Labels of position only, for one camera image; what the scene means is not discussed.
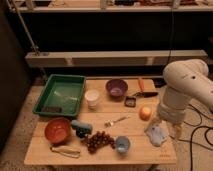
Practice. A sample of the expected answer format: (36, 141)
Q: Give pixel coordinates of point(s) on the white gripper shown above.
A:
(171, 109)

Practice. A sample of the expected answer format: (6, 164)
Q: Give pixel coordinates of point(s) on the orange handled black brush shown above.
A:
(142, 92)

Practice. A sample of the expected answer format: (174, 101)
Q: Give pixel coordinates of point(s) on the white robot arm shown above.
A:
(185, 80)

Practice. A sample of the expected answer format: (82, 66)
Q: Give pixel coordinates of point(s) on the blue ceramic cup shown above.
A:
(122, 144)

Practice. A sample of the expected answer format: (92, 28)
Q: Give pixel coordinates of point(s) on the white plastic cup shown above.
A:
(92, 97)

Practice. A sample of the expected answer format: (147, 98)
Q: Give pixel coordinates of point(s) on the light blue cloth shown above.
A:
(157, 135)

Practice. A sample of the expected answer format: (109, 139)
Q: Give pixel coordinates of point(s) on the orange round fruit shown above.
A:
(145, 113)

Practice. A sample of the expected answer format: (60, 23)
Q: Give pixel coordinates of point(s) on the small dark square dish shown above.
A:
(130, 101)

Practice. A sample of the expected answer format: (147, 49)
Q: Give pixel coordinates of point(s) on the metal fork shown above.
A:
(111, 123)

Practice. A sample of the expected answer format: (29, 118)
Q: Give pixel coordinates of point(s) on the purple bowl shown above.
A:
(116, 87)

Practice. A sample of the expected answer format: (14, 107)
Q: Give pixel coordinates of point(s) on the bunch of red grapes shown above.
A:
(97, 141)

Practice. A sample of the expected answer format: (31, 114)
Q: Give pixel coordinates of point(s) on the white lower shelf beam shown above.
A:
(110, 58)

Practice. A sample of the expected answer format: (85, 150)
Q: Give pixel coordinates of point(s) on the teal toy block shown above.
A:
(82, 129)

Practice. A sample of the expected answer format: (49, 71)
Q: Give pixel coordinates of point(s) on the metal tongs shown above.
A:
(66, 151)

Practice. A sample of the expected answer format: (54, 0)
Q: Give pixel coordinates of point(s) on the orange bowl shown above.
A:
(57, 130)

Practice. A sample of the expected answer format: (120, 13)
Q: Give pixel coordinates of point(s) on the green plastic tray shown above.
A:
(64, 91)

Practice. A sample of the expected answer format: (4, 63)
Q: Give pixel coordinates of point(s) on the dark sponge in tray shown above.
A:
(51, 109)

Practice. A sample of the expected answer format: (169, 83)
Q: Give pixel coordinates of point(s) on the metal diagonal pole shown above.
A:
(34, 47)

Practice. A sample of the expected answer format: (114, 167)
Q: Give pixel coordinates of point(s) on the white upper shelf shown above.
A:
(110, 5)

